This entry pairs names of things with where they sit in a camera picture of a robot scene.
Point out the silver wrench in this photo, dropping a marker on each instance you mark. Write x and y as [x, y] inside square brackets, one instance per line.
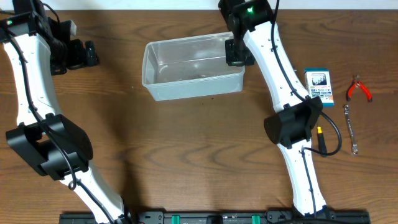
[354, 148]

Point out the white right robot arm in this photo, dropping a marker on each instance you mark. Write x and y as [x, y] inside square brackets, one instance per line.
[256, 40]

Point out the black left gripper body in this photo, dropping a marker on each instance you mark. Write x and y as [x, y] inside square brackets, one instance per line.
[78, 55]

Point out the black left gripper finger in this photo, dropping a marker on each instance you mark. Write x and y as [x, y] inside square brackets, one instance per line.
[90, 46]
[92, 58]

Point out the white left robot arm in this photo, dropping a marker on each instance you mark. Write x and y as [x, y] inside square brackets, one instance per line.
[40, 47]

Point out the clear plastic container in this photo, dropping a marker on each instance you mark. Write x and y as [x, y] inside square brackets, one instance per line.
[190, 67]

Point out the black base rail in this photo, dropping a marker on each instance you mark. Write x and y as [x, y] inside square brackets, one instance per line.
[271, 216]

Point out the blue screw box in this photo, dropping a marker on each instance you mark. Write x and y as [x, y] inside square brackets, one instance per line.
[318, 83]

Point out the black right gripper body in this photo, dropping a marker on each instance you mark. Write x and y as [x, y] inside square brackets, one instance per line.
[237, 53]

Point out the black yellow screwdriver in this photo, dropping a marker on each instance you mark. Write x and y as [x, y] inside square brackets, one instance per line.
[321, 142]

